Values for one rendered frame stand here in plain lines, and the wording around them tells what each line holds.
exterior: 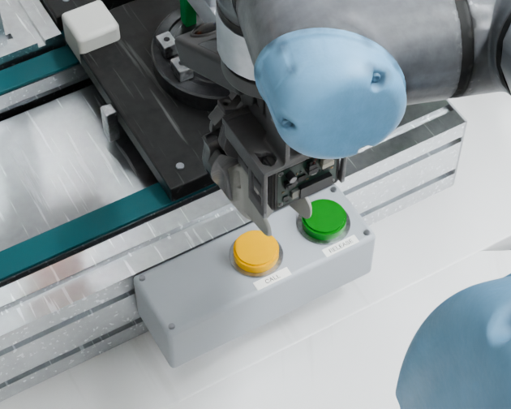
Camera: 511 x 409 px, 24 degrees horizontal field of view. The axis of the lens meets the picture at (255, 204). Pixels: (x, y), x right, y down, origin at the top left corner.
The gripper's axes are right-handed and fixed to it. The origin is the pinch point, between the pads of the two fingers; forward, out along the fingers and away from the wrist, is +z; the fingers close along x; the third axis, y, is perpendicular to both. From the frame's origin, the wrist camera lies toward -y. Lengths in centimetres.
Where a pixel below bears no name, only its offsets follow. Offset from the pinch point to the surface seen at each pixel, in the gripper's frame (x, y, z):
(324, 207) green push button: 7.4, -0.7, 6.3
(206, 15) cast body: 6.2, -20.2, -1.5
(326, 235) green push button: 6.0, 1.9, 6.6
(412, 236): 18.0, -0.2, 17.5
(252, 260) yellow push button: -1.0, 1.2, 6.3
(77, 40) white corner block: -3.6, -29.3, 4.9
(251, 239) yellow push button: -0.1, -0.9, 6.3
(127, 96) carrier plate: -2.0, -21.6, 6.5
